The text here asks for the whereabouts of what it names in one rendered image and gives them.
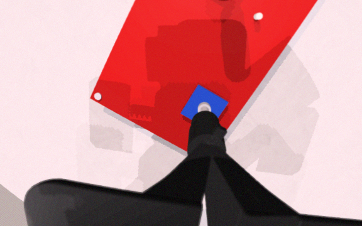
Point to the red circuit board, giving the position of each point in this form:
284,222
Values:
184,69

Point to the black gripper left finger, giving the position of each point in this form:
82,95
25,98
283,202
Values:
176,200

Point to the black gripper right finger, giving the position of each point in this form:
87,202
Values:
233,197

